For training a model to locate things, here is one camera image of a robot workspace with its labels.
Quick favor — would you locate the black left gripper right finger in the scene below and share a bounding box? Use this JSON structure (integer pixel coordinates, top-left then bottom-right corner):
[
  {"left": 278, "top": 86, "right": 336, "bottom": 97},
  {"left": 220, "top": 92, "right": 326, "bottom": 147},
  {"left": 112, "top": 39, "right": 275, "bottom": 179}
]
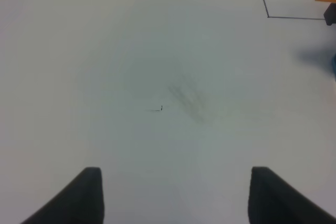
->
[{"left": 248, "top": 167, "right": 335, "bottom": 224}]

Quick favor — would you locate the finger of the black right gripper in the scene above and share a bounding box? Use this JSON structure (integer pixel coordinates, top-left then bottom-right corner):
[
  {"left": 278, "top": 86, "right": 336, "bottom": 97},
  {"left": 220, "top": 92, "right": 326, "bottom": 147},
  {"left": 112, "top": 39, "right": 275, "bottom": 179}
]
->
[{"left": 323, "top": 3, "right": 336, "bottom": 26}]

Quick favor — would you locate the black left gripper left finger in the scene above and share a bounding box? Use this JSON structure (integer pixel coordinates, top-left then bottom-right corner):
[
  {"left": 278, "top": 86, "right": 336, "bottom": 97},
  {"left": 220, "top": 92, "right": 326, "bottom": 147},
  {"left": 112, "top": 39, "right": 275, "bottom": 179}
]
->
[{"left": 23, "top": 167, "right": 105, "bottom": 224}]

